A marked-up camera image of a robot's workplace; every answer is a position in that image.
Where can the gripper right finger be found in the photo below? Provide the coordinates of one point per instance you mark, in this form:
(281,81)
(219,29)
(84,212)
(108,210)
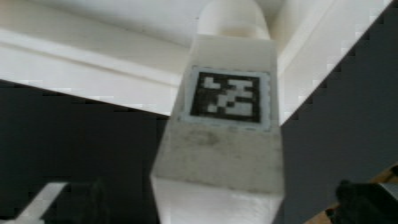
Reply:
(366,202)

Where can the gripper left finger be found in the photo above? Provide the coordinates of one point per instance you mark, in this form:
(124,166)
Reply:
(66,204)

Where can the white leg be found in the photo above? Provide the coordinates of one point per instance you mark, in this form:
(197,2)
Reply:
(217,175)

